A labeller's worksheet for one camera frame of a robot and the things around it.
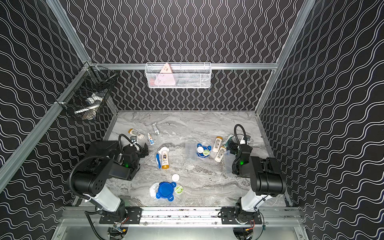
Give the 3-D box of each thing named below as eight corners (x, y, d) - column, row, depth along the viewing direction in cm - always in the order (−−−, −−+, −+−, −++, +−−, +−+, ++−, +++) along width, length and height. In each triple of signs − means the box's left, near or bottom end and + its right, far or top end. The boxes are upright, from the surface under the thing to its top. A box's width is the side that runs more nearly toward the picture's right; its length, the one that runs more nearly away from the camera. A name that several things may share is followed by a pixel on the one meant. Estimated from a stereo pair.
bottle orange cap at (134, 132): (128, 133, 110) (127, 131, 108) (132, 129, 112) (131, 127, 110) (142, 139, 106) (141, 137, 104) (145, 135, 108) (144, 133, 106)
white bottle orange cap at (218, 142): (211, 150, 101) (211, 148, 99) (216, 137, 108) (217, 135, 105) (217, 152, 100) (218, 150, 98) (222, 139, 107) (223, 137, 104)
